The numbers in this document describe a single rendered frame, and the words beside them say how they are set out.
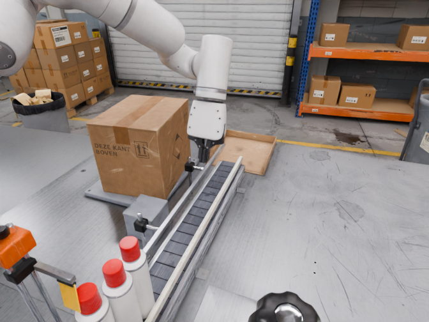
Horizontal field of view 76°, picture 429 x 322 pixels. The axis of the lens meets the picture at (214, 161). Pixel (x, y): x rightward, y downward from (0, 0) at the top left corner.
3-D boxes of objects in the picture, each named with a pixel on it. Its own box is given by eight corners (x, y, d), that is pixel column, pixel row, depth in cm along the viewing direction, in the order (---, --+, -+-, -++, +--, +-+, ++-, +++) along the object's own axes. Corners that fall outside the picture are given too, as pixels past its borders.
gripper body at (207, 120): (188, 94, 73) (183, 135, 76) (224, 98, 70) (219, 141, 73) (198, 95, 80) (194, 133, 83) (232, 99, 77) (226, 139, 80)
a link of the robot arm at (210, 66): (188, 85, 76) (209, 87, 69) (193, 34, 73) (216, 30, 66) (211, 89, 81) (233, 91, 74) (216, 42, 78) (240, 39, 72)
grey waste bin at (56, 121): (60, 167, 274) (40, 107, 242) (24, 161, 283) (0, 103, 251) (87, 147, 309) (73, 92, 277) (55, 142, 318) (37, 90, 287)
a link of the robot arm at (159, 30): (95, 33, 64) (193, 85, 85) (124, 25, 52) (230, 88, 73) (107, -5, 63) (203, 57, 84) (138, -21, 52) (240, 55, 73)
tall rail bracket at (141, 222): (163, 268, 75) (156, 222, 66) (140, 260, 77) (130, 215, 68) (168, 258, 77) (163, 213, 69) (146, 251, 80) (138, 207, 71)
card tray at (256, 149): (263, 175, 113) (264, 167, 111) (204, 163, 121) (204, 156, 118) (276, 144, 137) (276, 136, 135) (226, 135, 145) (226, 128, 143)
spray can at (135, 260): (148, 324, 57) (133, 257, 47) (126, 316, 58) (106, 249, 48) (159, 301, 61) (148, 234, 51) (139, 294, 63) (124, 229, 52)
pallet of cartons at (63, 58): (71, 119, 379) (45, 27, 320) (19, 114, 394) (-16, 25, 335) (115, 93, 479) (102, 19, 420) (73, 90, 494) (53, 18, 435)
